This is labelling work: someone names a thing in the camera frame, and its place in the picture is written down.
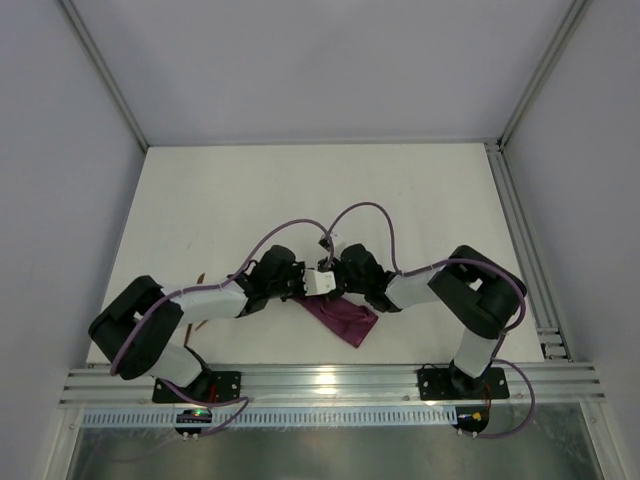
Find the purple cloth napkin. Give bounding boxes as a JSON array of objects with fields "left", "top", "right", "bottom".
[{"left": 296, "top": 297, "right": 379, "bottom": 348}]

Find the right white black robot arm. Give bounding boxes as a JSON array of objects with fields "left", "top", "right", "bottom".
[{"left": 321, "top": 244, "right": 527, "bottom": 398}]

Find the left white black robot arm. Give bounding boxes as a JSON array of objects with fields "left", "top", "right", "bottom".
[{"left": 88, "top": 245, "right": 305, "bottom": 402}]

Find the copper fork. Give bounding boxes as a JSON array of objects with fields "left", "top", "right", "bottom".
[{"left": 195, "top": 320, "right": 209, "bottom": 331}]

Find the copper knife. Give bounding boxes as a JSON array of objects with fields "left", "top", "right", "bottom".
[{"left": 184, "top": 324, "right": 193, "bottom": 346}]

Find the left black controller board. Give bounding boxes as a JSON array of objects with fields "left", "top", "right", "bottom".
[{"left": 174, "top": 408, "right": 212, "bottom": 438}]

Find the black controller board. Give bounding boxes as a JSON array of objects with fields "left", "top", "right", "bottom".
[
  {"left": 453, "top": 407, "right": 490, "bottom": 436},
  {"left": 174, "top": 408, "right": 212, "bottom": 438}
]

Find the right black controller board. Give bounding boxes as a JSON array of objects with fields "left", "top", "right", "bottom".
[{"left": 453, "top": 407, "right": 490, "bottom": 436}]

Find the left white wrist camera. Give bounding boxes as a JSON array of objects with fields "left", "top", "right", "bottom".
[{"left": 303, "top": 269, "right": 336, "bottom": 297}]

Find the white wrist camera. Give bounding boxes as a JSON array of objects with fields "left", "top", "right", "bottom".
[
  {"left": 318, "top": 232, "right": 347, "bottom": 258},
  {"left": 303, "top": 269, "right": 336, "bottom": 297}
]

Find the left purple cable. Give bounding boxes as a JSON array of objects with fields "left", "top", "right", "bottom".
[{"left": 109, "top": 218, "right": 334, "bottom": 377}]

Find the purple cable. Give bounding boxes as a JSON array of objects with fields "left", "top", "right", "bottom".
[
  {"left": 109, "top": 218, "right": 334, "bottom": 377},
  {"left": 319, "top": 201, "right": 529, "bottom": 361}
]

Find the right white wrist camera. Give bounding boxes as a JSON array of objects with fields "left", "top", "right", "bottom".
[{"left": 318, "top": 232, "right": 347, "bottom": 258}]

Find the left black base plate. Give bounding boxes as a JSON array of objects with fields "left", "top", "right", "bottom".
[{"left": 152, "top": 370, "right": 242, "bottom": 404}]

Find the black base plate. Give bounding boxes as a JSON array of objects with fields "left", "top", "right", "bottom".
[
  {"left": 416, "top": 365, "right": 510, "bottom": 401},
  {"left": 152, "top": 370, "right": 242, "bottom": 404}
]

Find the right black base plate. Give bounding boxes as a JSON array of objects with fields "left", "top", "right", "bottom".
[{"left": 416, "top": 365, "right": 510, "bottom": 401}]

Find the slotted grey cable duct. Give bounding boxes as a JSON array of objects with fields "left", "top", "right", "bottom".
[{"left": 81, "top": 404, "right": 456, "bottom": 428}]

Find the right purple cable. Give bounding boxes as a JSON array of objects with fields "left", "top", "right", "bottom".
[{"left": 319, "top": 201, "right": 529, "bottom": 361}]

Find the right aluminium side rail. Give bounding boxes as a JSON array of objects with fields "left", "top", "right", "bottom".
[{"left": 485, "top": 140, "right": 573, "bottom": 362}]

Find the left aluminium corner post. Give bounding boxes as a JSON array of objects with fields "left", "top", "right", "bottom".
[{"left": 56, "top": 0, "right": 150, "bottom": 153}]

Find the aluminium corner post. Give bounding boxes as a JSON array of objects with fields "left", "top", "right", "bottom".
[
  {"left": 56, "top": 0, "right": 150, "bottom": 153},
  {"left": 497, "top": 0, "right": 592, "bottom": 149}
]

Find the right aluminium corner post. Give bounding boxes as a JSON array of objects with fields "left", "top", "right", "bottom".
[{"left": 497, "top": 0, "right": 592, "bottom": 149}]

